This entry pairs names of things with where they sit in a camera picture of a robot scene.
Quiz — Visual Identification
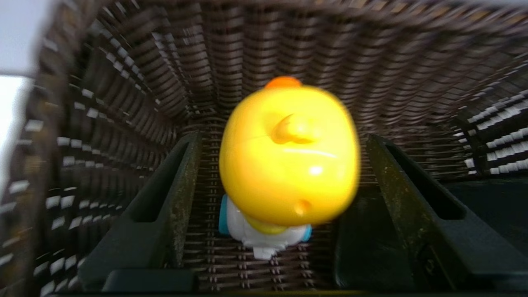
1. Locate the dark brown wicker basket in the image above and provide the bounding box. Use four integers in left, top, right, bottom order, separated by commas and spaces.
0, 0, 528, 297

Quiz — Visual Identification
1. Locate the yellow duck toy car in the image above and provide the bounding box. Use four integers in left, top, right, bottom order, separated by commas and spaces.
218, 76, 361, 261

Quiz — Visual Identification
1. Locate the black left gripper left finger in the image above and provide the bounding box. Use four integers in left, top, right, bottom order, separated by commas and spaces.
78, 132, 203, 291

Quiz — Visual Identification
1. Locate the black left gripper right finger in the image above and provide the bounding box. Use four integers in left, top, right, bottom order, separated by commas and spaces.
366, 134, 528, 291

